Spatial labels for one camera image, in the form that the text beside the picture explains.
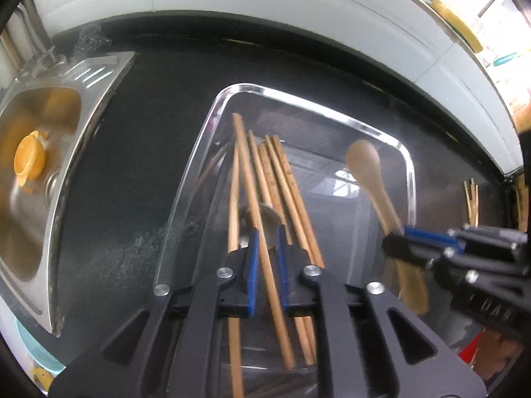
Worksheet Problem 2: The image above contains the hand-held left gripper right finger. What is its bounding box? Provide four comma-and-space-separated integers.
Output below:
275, 225, 487, 398

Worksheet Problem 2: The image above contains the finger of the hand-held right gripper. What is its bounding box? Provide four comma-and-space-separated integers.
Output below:
381, 233, 480, 283
404, 224, 529, 254

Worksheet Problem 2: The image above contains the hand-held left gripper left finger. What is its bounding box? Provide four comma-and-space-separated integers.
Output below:
47, 228, 261, 398

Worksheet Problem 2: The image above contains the metal spoon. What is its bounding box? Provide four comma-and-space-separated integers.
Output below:
238, 203, 291, 258

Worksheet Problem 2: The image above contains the pile of wooden chopsticks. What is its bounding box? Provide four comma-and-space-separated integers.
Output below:
462, 178, 481, 227

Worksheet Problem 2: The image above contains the slim bamboo chopstick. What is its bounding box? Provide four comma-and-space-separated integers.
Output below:
265, 135, 320, 268
248, 130, 316, 366
257, 144, 291, 233
274, 135, 325, 268
231, 113, 296, 369
227, 149, 245, 398

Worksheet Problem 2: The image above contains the clear plastic container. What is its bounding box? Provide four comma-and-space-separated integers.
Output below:
154, 84, 417, 398

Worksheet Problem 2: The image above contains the brown wooden spoon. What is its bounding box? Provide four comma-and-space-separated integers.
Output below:
345, 139, 431, 315

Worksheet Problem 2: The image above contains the red bag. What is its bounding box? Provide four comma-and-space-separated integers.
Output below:
458, 327, 490, 365

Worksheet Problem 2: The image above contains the yellow sponge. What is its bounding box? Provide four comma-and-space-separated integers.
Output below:
430, 0, 484, 52

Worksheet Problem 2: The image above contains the light blue plastic basin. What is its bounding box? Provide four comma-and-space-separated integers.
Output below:
14, 319, 67, 382

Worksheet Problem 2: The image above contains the stainless steel sink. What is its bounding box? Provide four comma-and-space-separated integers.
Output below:
0, 51, 138, 336

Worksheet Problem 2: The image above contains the steel wool scrubber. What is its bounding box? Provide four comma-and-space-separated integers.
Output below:
72, 25, 113, 52

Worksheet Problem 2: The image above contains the metal faucet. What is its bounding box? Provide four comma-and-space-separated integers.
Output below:
0, 0, 59, 75

